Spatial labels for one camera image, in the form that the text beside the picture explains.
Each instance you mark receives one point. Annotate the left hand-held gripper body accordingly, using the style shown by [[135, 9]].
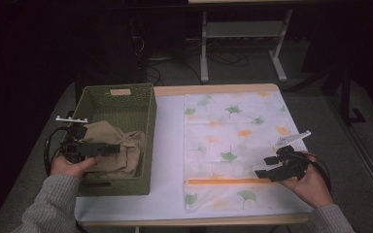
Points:
[[76, 149]]

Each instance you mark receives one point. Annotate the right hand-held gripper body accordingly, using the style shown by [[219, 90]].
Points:
[[293, 165]]

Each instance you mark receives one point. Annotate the beige garment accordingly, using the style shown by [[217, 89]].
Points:
[[126, 152]]

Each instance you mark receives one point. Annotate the green woven basket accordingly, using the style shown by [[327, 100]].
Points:
[[119, 106]]

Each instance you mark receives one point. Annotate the leaf print mesh laundry bag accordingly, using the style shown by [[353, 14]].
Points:
[[236, 129]]

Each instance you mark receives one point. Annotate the person's left hand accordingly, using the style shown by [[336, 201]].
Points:
[[68, 168]]

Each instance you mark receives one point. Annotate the person's right hand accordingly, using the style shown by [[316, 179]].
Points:
[[312, 187]]

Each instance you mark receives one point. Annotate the white table mat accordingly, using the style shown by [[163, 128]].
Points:
[[168, 145]]

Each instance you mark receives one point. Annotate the black metal stand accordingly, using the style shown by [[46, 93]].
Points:
[[346, 97]]

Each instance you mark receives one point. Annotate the white metal table frame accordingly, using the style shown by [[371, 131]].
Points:
[[203, 48]]

